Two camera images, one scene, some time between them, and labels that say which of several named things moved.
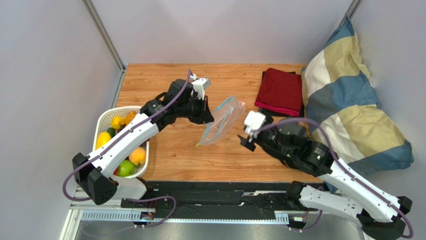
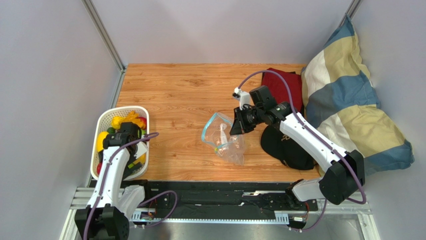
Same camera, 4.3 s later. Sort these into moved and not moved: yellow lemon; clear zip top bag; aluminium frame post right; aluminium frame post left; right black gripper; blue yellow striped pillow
Moved: right black gripper; clear zip top bag
Not moved: aluminium frame post right; yellow lemon; aluminium frame post left; blue yellow striped pillow
